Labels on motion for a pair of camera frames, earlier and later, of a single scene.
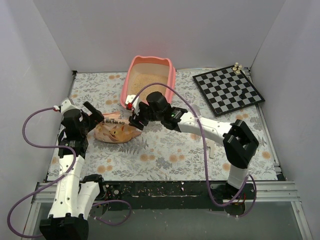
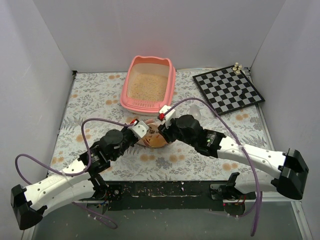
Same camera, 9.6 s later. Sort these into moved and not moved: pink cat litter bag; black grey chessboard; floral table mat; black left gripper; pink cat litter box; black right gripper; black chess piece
Moved: pink cat litter bag; black right gripper; black left gripper
Not moved: black chess piece; black grey chessboard; floral table mat; pink cat litter box
